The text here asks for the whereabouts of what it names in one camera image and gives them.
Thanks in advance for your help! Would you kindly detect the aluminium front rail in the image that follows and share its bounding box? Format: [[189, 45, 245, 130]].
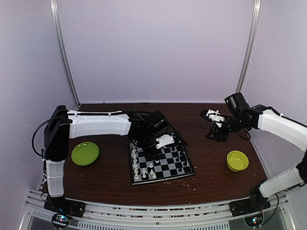
[[19, 188, 295, 230]]

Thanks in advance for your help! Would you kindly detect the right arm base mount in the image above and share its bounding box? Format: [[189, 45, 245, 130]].
[[229, 199, 271, 229]]

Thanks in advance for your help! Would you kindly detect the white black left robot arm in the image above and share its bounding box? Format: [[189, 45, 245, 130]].
[[31, 105, 187, 213]]

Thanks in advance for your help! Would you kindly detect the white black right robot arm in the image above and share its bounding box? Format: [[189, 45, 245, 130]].
[[201, 92, 307, 212]]

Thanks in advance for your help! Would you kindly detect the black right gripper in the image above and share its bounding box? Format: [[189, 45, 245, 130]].
[[206, 113, 248, 142]]

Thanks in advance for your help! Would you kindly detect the right aluminium frame post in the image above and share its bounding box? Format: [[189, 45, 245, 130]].
[[236, 0, 263, 94]]

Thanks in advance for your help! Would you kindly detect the green plate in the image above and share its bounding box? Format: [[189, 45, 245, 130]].
[[71, 142, 100, 166]]

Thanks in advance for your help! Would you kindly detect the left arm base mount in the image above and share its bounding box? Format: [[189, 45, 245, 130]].
[[44, 200, 85, 229]]

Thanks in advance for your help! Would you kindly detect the aluminium frame post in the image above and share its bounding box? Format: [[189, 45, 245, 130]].
[[50, 0, 81, 108], [236, 0, 263, 94]]

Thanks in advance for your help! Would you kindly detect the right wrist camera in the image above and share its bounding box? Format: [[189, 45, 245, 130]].
[[200, 109, 225, 128]]

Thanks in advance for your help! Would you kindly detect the yellow-green bowl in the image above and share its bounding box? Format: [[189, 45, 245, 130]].
[[226, 150, 249, 173]]

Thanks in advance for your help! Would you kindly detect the left aluminium frame post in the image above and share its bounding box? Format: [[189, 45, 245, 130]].
[[50, 0, 81, 108]]

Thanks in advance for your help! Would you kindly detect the black white chessboard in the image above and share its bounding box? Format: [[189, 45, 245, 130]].
[[129, 132, 195, 186]]

